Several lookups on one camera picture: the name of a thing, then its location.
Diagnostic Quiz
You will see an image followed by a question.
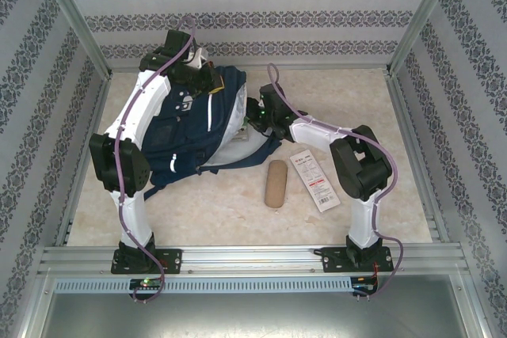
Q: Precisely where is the beige fabric case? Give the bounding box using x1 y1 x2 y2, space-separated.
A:
263 159 289 209

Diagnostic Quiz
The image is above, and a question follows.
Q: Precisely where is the aluminium frame side rail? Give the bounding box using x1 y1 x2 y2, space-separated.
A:
53 72 114 247
386 70 448 244

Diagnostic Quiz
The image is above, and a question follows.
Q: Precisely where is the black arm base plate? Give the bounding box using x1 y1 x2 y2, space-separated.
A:
110 249 184 275
322 246 393 275

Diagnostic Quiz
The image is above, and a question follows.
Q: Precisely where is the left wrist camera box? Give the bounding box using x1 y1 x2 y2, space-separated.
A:
189 47 208 70

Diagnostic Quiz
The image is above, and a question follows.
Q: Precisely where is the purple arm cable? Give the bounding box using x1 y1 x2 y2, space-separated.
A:
112 16 197 306
267 62 406 302

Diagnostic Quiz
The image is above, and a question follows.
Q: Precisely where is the grey slotted cable duct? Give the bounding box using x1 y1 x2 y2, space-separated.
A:
53 276 353 295

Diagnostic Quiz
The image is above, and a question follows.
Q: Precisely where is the wide aluminium mounting rail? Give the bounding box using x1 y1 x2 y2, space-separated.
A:
37 245 467 275

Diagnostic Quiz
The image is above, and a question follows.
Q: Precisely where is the white red supply packet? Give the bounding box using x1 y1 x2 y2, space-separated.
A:
288 147 341 213

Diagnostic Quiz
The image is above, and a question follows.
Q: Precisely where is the short aluminium frame post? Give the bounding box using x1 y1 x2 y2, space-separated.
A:
455 272 494 338
17 272 56 338

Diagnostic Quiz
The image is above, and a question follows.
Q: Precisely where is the navy blue backpack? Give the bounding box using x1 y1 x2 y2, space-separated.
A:
140 64 284 200

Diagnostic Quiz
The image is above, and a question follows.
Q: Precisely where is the small controller board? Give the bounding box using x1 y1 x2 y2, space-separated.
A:
352 274 379 291
130 278 163 291

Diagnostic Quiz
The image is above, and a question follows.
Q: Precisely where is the sheet metal panel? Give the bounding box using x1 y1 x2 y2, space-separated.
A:
37 274 476 338

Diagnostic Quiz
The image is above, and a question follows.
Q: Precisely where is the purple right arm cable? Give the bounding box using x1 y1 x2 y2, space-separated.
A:
267 62 406 302

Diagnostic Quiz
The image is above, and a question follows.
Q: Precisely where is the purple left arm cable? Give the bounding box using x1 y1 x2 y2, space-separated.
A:
112 16 197 306

